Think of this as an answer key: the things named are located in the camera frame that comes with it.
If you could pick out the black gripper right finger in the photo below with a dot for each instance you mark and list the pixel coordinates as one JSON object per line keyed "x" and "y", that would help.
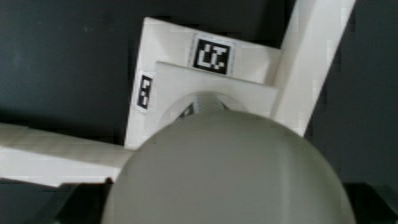
{"x": 374, "y": 211}

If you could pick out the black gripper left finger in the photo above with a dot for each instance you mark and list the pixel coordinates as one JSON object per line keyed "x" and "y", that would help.
{"x": 77, "y": 204}

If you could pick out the white lamp bulb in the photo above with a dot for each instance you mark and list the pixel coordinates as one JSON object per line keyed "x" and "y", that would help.
{"x": 226, "y": 170}

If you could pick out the white lamp base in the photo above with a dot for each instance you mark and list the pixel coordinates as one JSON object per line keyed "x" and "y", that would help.
{"x": 196, "y": 63}

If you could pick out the white front fence rail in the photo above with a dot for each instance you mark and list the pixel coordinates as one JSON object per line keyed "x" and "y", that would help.
{"x": 50, "y": 159}

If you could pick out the white fence rail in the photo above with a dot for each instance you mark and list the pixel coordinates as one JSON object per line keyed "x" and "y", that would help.
{"x": 50, "y": 159}
{"x": 308, "y": 51}

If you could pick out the white right fence rail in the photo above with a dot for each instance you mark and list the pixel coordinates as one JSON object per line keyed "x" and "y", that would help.
{"x": 308, "y": 51}

